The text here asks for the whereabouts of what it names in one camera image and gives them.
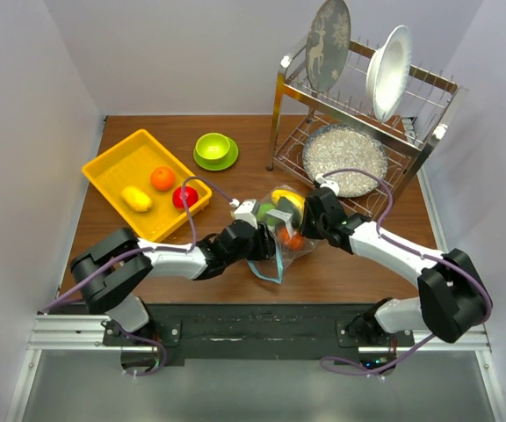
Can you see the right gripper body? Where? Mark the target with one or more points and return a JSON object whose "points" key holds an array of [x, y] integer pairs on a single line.
{"points": [[312, 227]]}

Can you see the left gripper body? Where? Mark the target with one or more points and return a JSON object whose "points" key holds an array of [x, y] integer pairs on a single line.
{"points": [[257, 247]]}

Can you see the clear zip top bag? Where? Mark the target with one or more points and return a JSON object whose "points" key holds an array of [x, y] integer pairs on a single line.
{"points": [[273, 269]]}

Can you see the red fake apple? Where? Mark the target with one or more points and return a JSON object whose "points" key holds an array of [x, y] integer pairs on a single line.
{"points": [[181, 197]]}

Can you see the fake orange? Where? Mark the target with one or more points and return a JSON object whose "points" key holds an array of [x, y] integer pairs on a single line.
{"points": [[162, 178], [294, 242]]}

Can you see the yellow fake mango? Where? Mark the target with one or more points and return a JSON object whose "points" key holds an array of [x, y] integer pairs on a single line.
{"points": [[136, 199]]}

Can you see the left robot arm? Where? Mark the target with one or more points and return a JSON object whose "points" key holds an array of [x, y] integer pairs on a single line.
{"points": [[108, 273]]}

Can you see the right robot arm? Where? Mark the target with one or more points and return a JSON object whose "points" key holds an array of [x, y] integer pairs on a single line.
{"points": [[451, 296]]}

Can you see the light green fake fruit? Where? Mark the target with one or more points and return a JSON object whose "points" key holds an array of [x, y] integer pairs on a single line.
{"points": [[262, 214]]}

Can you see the dark green fake avocado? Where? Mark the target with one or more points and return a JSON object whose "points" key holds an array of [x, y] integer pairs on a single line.
{"points": [[286, 206]]}

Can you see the speckled flat plate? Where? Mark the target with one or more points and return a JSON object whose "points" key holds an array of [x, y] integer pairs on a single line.
{"points": [[334, 147]]}

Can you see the green saucer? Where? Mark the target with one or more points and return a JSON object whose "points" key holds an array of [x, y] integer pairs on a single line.
{"points": [[226, 163]]}

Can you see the green bowl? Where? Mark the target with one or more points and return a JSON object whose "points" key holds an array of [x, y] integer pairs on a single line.
{"points": [[212, 147]]}

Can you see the metal dish rack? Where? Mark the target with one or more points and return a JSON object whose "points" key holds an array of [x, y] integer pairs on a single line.
{"points": [[428, 106]]}

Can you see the yellow plastic tray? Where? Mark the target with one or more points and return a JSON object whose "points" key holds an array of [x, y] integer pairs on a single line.
{"points": [[130, 163]]}

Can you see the white deep plate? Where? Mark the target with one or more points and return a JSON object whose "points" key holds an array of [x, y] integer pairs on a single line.
{"points": [[388, 71]]}

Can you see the grey reindeer plate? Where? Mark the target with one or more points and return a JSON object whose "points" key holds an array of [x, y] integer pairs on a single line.
{"points": [[328, 45]]}

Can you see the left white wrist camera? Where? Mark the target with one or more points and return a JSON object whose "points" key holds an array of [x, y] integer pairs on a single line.
{"points": [[247, 211]]}

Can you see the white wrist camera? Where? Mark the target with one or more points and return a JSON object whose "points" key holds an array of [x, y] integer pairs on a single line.
{"points": [[321, 181], [247, 211]]}

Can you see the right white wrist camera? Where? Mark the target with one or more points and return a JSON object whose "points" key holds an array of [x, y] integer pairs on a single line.
{"points": [[321, 181]]}

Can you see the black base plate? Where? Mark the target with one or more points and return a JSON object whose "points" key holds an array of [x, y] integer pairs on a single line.
{"points": [[260, 331]]}

